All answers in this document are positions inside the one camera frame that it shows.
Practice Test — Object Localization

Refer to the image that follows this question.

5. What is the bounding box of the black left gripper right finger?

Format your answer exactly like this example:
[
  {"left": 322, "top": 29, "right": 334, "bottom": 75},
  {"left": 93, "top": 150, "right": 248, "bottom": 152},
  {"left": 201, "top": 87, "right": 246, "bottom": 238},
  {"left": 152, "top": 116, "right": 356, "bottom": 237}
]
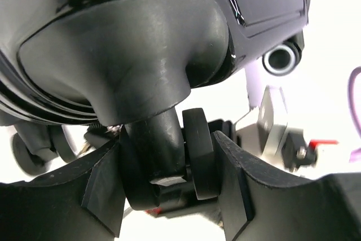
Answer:
[{"left": 212, "top": 132, "right": 360, "bottom": 240}]

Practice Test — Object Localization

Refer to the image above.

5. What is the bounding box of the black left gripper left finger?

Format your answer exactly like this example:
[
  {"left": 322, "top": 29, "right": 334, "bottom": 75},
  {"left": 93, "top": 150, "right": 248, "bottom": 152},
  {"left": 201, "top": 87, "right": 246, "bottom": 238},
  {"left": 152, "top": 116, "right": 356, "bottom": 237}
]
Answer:
[{"left": 1, "top": 141, "right": 125, "bottom": 241}]

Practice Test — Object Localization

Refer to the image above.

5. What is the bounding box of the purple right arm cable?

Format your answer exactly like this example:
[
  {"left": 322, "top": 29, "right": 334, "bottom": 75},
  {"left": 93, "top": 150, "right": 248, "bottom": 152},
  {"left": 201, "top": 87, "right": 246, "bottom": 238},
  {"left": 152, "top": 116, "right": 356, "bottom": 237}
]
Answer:
[{"left": 347, "top": 66, "right": 361, "bottom": 163}]

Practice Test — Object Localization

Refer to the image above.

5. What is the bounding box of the space astronaut kids suitcase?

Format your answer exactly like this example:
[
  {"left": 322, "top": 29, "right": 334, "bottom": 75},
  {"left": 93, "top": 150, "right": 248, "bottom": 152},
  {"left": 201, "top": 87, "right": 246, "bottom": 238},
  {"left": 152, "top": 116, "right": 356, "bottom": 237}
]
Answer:
[{"left": 1, "top": 0, "right": 310, "bottom": 210}]

